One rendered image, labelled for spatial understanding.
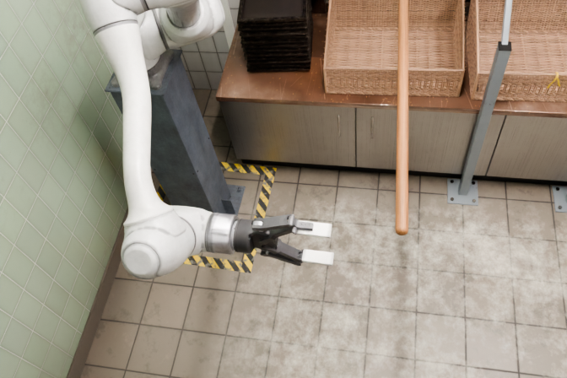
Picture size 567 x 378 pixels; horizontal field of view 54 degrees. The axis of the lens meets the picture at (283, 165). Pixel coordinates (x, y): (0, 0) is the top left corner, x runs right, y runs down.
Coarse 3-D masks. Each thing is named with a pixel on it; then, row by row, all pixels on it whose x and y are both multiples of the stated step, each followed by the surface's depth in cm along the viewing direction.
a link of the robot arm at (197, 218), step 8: (176, 208) 123; (184, 208) 123; (192, 208) 125; (200, 208) 126; (184, 216) 119; (192, 216) 121; (200, 216) 122; (208, 216) 123; (192, 224) 119; (200, 224) 121; (200, 232) 120; (200, 240) 120; (200, 248) 122
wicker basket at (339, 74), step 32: (352, 0) 246; (384, 0) 244; (416, 0) 241; (448, 0) 239; (352, 32) 254; (384, 32) 251; (416, 32) 249; (448, 32) 247; (352, 64) 242; (384, 64) 240; (416, 64) 238; (448, 64) 236; (448, 96) 227
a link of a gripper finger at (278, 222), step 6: (276, 216) 116; (282, 216) 115; (288, 216) 114; (264, 222) 117; (270, 222) 116; (276, 222) 115; (282, 222) 114; (252, 228) 117; (258, 228) 117; (264, 228) 116; (270, 228) 116; (276, 228) 115; (282, 228) 115
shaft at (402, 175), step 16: (400, 0) 172; (400, 16) 168; (400, 32) 164; (400, 48) 160; (400, 64) 157; (400, 80) 153; (400, 96) 150; (400, 112) 147; (400, 128) 144; (400, 144) 141; (400, 160) 138; (400, 176) 136; (400, 192) 133; (400, 208) 131; (400, 224) 129
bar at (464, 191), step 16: (496, 64) 194; (496, 80) 201; (496, 96) 207; (480, 112) 218; (480, 128) 224; (480, 144) 232; (464, 176) 253; (448, 192) 267; (464, 192) 264; (560, 192) 260; (560, 208) 255
